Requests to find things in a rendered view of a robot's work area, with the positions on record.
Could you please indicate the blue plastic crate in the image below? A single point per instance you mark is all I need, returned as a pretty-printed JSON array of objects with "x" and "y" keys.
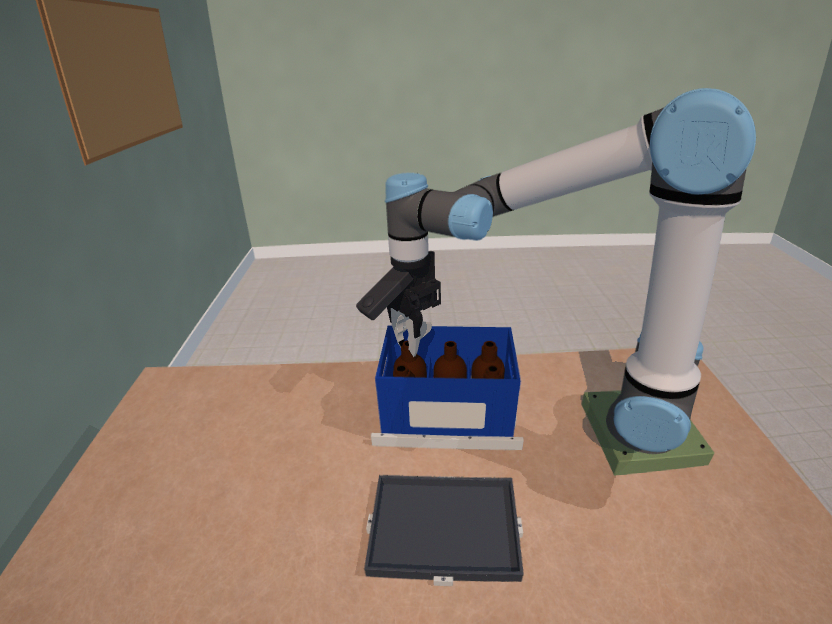
[{"x": 448, "y": 406}]

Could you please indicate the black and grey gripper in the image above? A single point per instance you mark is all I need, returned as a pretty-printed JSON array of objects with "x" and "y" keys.
[{"x": 405, "y": 310}]

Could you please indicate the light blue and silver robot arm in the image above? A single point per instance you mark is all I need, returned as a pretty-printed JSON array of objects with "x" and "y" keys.
[{"x": 701, "y": 143}]

